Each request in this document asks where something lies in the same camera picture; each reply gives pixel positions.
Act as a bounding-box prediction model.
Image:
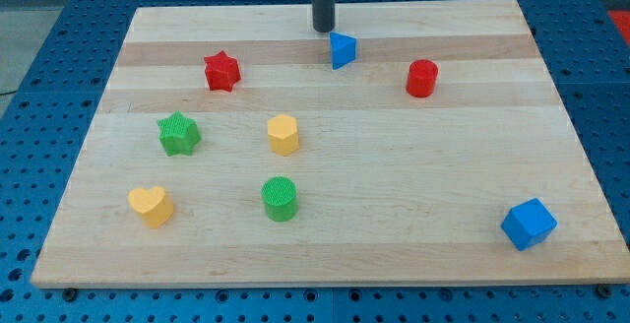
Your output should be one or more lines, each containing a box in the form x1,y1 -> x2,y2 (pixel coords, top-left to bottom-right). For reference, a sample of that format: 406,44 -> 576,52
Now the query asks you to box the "red star block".
204,50 -> 241,92

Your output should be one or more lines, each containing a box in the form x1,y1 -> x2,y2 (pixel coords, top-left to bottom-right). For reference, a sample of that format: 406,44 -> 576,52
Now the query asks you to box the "green cylinder block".
261,176 -> 298,222

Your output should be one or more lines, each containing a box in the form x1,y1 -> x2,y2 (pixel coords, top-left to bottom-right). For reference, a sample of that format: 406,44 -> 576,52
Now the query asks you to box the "red cylinder block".
406,59 -> 439,97

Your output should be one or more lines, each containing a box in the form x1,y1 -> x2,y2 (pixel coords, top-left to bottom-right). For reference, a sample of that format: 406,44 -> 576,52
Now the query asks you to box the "blue cube block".
501,198 -> 557,251

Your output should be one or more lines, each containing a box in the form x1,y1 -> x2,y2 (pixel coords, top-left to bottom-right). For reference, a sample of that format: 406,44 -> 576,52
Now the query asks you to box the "yellow hexagon block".
267,114 -> 299,156

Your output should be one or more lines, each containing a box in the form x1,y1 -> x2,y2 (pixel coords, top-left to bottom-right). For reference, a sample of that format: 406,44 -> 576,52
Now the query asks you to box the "blue triangle block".
329,32 -> 356,70

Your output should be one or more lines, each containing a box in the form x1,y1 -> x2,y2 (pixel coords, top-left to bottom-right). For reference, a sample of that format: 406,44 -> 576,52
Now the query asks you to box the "wooden board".
31,0 -> 629,289

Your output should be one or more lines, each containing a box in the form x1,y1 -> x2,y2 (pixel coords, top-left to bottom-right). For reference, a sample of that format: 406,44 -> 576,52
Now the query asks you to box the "yellow heart block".
127,186 -> 174,228

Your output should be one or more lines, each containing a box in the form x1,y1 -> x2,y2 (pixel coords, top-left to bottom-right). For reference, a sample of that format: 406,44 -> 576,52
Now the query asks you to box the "green star block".
157,110 -> 201,157

